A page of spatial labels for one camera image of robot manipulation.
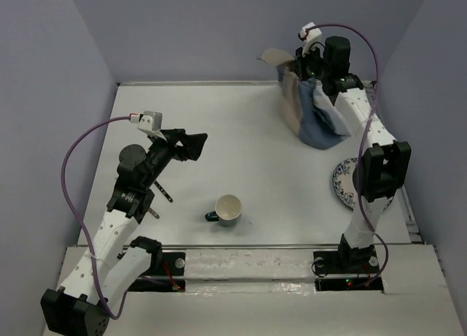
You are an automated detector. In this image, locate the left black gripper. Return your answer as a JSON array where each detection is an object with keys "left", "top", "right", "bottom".
[{"left": 142, "top": 129, "right": 207, "bottom": 188}]

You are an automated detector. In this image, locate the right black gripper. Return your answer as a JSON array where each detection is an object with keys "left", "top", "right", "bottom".
[{"left": 289, "top": 43, "right": 330, "bottom": 83}]

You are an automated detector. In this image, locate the blue and beige cloth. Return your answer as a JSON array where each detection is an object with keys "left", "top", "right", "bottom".
[{"left": 259, "top": 48, "right": 352, "bottom": 150}]

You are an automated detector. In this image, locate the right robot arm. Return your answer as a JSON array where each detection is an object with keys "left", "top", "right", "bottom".
[{"left": 295, "top": 35, "right": 412, "bottom": 275}]

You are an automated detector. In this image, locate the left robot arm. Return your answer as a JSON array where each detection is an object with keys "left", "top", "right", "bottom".
[{"left": 40, "top": 129, "right": 208, "bottom": 335}]

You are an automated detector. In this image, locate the metal fork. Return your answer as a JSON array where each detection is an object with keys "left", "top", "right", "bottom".
[{"left": 154, "top": 181, "right": 174, "bottom": 203}]

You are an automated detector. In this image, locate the metal knife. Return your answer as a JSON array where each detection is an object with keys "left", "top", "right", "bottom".
[{"left": 148, "top": 207, "right": 160, "bottom": 219}]

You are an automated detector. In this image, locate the green mug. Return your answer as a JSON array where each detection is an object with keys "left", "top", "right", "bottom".
[{"left": 204, "top": 194, "right": 242, "bottom": 227}]

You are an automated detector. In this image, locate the blue floral plate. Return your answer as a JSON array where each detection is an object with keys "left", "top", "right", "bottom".
[{"left": 331, "top": 157, "right": 393, "bottom": 212}]

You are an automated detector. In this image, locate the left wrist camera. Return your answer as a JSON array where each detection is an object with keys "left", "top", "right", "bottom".
[{"left": 137, "top": 111, "right": 166, "bottom": 140}]

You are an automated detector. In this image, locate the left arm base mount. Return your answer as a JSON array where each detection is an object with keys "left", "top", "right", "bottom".
[{"left": 128, "top": 251, "right": 186, "bottom": 293}]

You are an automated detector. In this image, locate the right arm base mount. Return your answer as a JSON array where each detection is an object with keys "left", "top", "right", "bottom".
[{"left": 311, "top": 250, "right": 384, "bottom": 292}]

